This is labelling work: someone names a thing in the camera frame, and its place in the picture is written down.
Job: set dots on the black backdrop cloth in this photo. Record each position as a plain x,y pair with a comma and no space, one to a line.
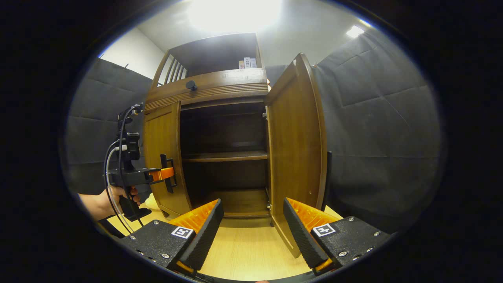
94,118
377,137

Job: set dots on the wooden shoe cabinet door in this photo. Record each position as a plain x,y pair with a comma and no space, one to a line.
161,133
294,149

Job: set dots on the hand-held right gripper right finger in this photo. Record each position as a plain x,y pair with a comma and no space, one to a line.
302,236

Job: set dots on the wooden double-door shoe cabinet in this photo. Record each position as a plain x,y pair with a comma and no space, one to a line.
220,94

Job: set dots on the cream soft toy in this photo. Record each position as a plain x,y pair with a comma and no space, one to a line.
152,202

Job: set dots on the small white book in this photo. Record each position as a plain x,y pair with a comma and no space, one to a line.
246,63

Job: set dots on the wooden cabinet shelf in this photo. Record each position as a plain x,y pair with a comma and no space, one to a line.
224,157

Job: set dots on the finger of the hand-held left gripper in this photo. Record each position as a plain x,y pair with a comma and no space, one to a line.
163,174

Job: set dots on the wooden cabinet drawer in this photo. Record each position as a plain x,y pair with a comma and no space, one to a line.
224,86

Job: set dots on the large ceiling light panel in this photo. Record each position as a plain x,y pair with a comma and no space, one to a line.
235,13

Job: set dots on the small grey book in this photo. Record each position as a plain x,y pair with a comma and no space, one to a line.
253,63

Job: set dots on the small ceiling light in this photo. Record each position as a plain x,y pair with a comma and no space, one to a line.
355,31

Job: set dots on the black round drawer knob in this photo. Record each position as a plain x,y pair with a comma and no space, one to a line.
191,85

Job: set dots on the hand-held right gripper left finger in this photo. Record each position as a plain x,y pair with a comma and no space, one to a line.
204,236

